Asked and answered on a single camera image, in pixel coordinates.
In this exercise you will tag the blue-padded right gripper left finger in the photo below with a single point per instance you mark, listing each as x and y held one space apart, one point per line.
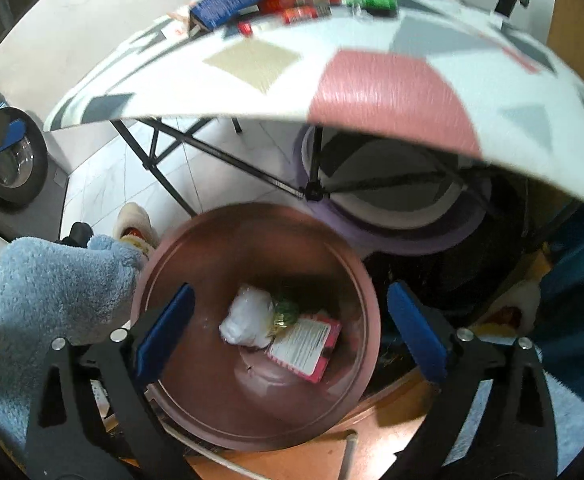
66 437

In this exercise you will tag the light blue fluffy sleeve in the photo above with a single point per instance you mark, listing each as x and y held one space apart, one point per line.
49 290

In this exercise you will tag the green candy wrapper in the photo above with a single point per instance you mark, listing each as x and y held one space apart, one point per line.
382 8

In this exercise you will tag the black folding board legs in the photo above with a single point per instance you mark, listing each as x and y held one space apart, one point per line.
165 139

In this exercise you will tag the pink white paper packet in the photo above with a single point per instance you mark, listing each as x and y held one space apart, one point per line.
305 349

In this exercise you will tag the blue curtain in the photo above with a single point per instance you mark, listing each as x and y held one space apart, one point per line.
559 327

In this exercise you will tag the geometric patterned ironing board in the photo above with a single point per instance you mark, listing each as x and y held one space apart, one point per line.
438 73

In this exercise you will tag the crumpled white tissue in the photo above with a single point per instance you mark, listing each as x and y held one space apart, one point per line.
247 323

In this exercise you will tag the beige fluffy slipper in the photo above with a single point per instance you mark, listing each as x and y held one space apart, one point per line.
133 226

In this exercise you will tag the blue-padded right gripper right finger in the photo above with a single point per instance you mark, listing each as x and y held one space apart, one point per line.
516 436

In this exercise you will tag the washing machine door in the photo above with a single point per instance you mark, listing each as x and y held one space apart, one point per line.
23 159

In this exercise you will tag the red lighter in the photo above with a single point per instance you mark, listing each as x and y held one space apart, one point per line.
281 19

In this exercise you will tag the orange clear plastic wrapper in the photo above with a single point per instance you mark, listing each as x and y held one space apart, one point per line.
182 25

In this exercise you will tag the green gold snack packet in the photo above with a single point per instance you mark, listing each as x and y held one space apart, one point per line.
284 314

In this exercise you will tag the brown round trash bin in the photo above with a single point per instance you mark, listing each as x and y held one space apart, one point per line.
234 396

